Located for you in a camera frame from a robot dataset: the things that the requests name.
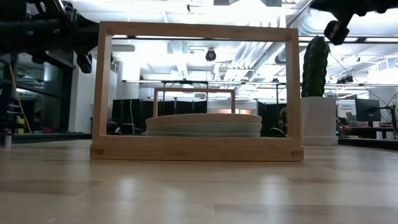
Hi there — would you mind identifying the yellow bottle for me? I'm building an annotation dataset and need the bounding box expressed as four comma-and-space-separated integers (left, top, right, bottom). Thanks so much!
15, 114, 26, 135

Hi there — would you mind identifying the yellow cable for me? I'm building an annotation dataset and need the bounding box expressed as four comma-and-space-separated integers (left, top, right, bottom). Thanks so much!
8, 63, 32, 134

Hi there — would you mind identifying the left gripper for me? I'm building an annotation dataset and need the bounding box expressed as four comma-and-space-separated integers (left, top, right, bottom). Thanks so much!
60, 4, 101, 55

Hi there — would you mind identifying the wooden slatted shelf rack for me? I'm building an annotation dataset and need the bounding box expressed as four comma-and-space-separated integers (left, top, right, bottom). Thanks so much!
90, 21, 305, 162

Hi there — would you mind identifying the beige round plate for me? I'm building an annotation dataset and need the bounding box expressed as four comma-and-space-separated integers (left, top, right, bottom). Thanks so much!
145, 113, 263, 127

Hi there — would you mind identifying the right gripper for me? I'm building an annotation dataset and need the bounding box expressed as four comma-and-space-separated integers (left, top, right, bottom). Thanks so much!
310, 0, 398, 17

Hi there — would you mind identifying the black partition panel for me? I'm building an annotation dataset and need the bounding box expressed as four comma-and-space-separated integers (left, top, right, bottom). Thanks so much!
111, 98, 208, 133
257, 100, 287, 137

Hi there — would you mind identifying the white hexagonal plant pot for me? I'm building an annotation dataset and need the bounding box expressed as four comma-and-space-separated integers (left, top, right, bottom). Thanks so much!
300, 96, 339, 146

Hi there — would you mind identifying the green cactus plant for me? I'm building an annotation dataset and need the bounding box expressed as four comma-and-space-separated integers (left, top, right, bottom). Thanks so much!
300, 35, 331, 98

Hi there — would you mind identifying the black background monitor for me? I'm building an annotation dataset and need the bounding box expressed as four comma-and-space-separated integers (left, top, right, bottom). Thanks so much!
354, 98, 382, 123

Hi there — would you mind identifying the black overhead crossbar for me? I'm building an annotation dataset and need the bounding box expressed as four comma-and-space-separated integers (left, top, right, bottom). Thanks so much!
111, 35, 398, 44

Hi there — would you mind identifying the white wall poster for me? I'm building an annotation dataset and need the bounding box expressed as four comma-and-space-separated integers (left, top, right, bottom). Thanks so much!
338, 100, 357, 121

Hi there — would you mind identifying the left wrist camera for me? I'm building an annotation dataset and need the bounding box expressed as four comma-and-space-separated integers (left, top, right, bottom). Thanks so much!
76, 52, 93, 75

